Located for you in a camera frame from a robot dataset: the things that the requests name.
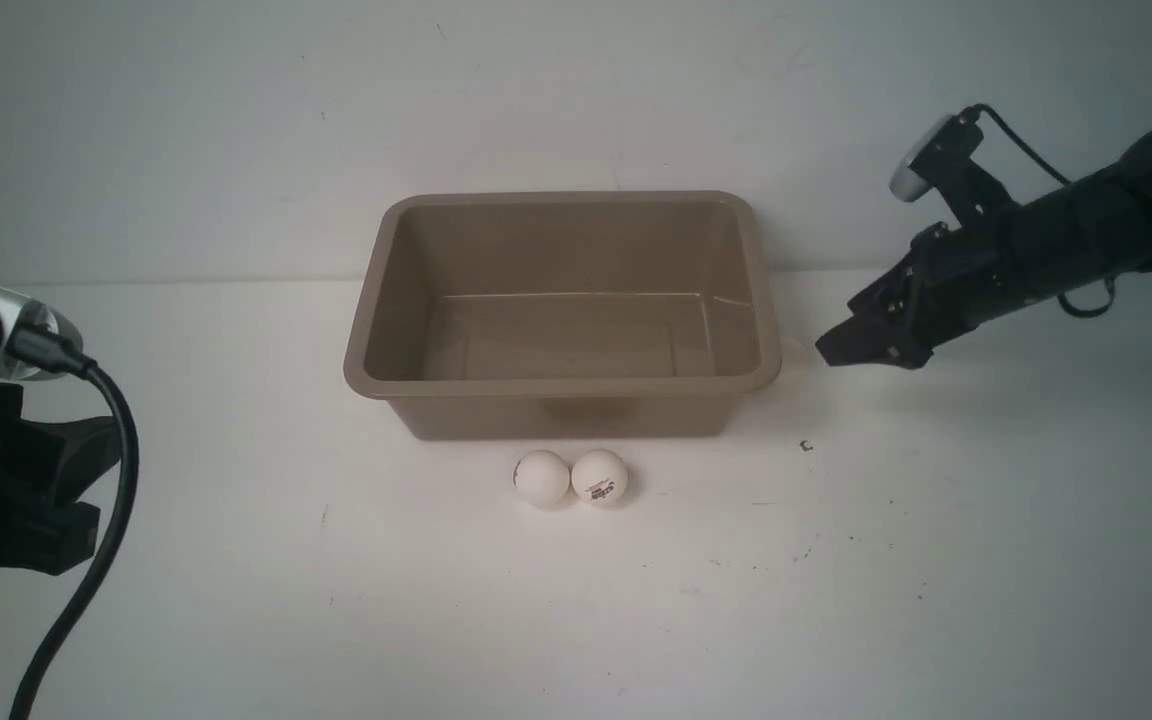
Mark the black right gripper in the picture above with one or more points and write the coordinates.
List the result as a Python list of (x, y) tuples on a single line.
[(948, 284)]

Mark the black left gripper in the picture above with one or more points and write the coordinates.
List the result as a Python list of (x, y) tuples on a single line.
[(44, 470)]

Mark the white ball red logo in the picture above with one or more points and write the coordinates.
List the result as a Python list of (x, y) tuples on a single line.
[(600, 477)]

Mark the white ball black logo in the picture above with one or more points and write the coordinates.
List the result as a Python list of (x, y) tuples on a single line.
[(542, 479)]

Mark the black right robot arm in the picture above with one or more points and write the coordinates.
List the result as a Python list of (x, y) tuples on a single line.
[(1091, 230)]

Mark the tan plastic bin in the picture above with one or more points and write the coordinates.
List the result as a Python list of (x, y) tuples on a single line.
[(565, 315)]

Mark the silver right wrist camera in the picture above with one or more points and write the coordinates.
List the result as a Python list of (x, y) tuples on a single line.
[(937, 159)]

